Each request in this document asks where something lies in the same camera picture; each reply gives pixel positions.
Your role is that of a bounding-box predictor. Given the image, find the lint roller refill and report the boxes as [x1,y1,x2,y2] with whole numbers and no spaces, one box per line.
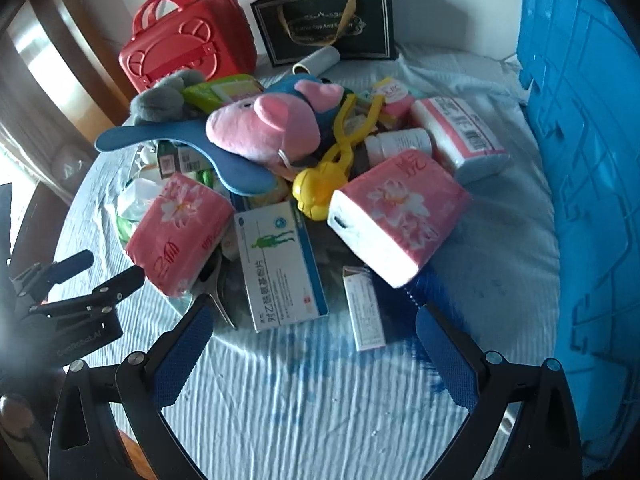
[292,46,341,77]

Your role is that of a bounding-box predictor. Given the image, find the blue plastic storage crate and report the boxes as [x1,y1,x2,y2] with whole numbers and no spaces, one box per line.
[516,0,639,472]

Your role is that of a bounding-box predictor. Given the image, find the white blue medicine box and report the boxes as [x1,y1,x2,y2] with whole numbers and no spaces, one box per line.
[234,202,328,333]

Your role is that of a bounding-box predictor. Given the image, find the pink pig plush blue shirt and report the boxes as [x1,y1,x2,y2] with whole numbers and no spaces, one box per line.
[206,74,345,168]

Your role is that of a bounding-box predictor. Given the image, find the black gift box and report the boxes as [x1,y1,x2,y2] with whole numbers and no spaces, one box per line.
[250,0,397,66]

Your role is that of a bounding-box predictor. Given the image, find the grey plush toy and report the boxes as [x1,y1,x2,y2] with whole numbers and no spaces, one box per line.
[130,68,205,125]

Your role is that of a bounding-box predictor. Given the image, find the blue bottle brush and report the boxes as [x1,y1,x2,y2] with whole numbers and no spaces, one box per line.
[404,264,457,322]

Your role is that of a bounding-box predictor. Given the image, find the green cloth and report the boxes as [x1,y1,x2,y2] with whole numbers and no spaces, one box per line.
[115,173,151,246]

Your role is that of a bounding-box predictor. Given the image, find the metal clip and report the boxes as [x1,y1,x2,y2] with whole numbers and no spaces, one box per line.
[192,248,236,330]

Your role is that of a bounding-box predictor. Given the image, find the green wet wipes pack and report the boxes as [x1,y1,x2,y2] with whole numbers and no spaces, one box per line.
[182,74,264,114]

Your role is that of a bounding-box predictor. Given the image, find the pink floral tissue pack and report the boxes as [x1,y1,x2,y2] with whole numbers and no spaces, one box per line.
[328,148,471,288]

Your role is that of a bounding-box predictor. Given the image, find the small white red box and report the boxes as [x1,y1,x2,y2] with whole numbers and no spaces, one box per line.
[343,266,386,352]

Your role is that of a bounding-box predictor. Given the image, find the white pink tissue pack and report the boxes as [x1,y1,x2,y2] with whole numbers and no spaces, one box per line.
[410,96,511,185]

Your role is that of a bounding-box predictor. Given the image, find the red bear suitcase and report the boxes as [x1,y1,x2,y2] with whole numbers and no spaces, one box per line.
[118,0,257,92]

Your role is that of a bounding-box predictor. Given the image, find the white medicine bottle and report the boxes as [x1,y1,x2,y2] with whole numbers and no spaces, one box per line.
[364,128,432,167]

